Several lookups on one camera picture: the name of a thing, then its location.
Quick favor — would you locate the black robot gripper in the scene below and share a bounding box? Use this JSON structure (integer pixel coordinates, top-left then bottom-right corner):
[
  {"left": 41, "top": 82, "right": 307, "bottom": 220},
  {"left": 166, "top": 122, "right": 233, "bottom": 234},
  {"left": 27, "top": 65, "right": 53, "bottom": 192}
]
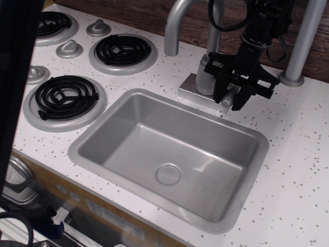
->
[{"left": 205, "top": 33, "right": 280, "bottom": 111}]

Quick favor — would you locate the silver faucet lever handle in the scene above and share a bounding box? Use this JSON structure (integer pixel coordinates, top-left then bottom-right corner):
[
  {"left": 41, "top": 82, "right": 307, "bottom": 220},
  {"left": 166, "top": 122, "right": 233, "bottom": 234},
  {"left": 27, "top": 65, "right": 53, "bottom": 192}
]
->
[{"left": 221, "top": 85, "right": 241, "bottom": 108}]

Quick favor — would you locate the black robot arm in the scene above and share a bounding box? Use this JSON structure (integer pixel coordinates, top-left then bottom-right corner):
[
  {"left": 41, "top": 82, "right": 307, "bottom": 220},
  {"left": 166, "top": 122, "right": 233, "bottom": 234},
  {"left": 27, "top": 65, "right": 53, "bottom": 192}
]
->
[{"left": 205, "top": 1, "right": 295, "bottom": 111}]

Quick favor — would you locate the grey vertical support pole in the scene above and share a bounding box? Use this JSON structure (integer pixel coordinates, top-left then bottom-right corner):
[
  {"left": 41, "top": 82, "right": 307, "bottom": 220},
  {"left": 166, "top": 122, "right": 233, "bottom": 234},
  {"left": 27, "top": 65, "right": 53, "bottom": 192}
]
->
[{"left": 279, "top": 0, "right": 327, "bottom": 87}]

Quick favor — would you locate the silver gooseneck faucet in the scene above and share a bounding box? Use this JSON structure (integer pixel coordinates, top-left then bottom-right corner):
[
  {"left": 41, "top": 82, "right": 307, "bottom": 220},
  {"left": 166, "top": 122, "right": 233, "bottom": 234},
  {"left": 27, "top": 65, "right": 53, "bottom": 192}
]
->
[{"left": 163, "top": 0, "right": 241, "bottom": 113}]

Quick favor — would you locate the grey plastic sink basin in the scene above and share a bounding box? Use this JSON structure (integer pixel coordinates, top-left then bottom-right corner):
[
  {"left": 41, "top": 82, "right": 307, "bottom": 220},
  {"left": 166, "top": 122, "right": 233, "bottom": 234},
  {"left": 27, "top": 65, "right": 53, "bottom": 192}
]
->
[{"left": 68, "top": 89, "right": 269, "bottom": 234}]

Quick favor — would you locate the back right stove burner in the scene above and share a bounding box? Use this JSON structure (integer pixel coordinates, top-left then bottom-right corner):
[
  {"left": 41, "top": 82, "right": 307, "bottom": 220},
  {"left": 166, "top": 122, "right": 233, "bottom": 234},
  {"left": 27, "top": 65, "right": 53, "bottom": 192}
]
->
[{"left": 88, "top": 34, "right": 158, "bottom": 76}]

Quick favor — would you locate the stove burner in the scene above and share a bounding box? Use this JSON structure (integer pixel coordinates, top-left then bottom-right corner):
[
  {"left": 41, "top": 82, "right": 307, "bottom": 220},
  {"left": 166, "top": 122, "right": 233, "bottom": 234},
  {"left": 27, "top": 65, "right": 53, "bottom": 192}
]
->
[
  {"left": 23, "top": 76, "right": 107, "bottom": 132},
  {"left": 88, "top": 34, "right": 158, "bottom": 76},
  {"left": 34, "top": 11, "right": 79, "bottom": 47}
]

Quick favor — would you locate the silver knob top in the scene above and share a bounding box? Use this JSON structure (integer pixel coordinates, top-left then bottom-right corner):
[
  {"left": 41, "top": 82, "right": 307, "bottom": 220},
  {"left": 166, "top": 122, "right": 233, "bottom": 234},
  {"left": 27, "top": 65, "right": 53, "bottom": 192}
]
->
[{"left": 86, "top": 19, "right": 111, "bottom": 37}]

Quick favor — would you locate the silver knob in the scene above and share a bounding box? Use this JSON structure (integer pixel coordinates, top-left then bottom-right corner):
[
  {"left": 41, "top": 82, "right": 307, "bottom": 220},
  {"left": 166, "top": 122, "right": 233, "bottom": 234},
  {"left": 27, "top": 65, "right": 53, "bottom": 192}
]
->
[
  {"left": 56, "top": 40, "right": 83, "bottom": 59},
  {"left": 26, "top": 65, "right": 50, "bottom": 85},
  {"left": 86, "top": 19, "right": 111, "bottom": 37}
]

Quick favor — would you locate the silver knob middle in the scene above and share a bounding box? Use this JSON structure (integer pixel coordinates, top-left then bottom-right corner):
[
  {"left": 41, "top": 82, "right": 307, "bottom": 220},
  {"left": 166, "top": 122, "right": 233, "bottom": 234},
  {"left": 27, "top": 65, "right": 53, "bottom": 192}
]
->
[{"left": 56, "top": 40, "right": 83, "bottom": 59}]

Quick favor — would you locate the front stove burner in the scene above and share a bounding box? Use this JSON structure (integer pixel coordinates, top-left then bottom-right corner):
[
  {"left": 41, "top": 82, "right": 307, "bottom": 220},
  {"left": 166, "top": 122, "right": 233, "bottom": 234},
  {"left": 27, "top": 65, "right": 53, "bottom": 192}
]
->
[{"left": 23, "top": 76, "right": 107, "bottom": 132}]

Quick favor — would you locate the back left stove burner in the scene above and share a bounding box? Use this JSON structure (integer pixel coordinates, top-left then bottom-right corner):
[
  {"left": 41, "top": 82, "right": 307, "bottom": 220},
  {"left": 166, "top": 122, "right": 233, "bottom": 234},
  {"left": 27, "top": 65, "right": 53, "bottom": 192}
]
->
[{"left": 34, "top": 11, "right": 79, "bottom": 47}]

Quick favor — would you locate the silver knob lower left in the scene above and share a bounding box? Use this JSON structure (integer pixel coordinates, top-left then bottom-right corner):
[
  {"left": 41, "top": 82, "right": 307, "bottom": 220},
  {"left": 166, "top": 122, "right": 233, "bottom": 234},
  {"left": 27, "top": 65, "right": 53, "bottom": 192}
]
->
[{"left": 26, "top": 65, "right": 50, "bottom": 85}]

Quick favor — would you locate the silver oven dial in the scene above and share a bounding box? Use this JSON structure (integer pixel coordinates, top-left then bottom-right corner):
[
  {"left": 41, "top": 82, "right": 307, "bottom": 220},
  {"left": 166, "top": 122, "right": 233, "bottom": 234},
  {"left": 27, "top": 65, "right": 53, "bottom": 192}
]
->
[{"left": 5, "top": 155, "right": 34, "bottom": 193}]

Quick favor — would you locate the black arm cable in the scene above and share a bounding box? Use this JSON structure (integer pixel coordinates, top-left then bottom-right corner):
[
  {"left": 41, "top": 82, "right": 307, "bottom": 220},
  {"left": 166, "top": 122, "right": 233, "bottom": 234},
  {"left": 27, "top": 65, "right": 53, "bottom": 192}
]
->
[{"left": 208, "top": 0, "right": 287, "bottom": 64}]

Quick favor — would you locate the black cable foreground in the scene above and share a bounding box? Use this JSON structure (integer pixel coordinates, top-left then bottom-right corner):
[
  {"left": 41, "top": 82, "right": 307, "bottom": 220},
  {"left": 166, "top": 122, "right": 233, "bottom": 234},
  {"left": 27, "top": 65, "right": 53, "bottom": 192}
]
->
[{"left": 1, "top": 211, "right": 34, "bottom": 247}]

